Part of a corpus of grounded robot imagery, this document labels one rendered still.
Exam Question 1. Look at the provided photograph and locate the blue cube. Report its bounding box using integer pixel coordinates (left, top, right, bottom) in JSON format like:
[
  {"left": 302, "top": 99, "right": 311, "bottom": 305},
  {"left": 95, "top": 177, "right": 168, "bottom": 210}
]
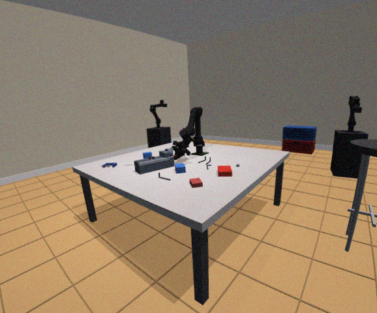
[{"left": 175, "top": 163, "right": 186, "bottom": 173}]

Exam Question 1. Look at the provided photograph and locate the red rectangular block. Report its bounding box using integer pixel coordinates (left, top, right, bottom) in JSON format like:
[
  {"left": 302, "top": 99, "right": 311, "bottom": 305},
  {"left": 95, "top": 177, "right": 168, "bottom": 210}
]
[
  {"left": 189, "top": 178, "right": 203, "bottom": 188},
  {"left": 218, "top": 166, "right": 232, "bottom": 177}
]

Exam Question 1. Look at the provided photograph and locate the blue rectangular block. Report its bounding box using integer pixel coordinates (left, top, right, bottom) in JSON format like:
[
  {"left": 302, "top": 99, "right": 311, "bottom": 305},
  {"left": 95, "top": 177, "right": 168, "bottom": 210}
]
[{"left": 143, "top": 152, "right": 152, "bottom": 159}]

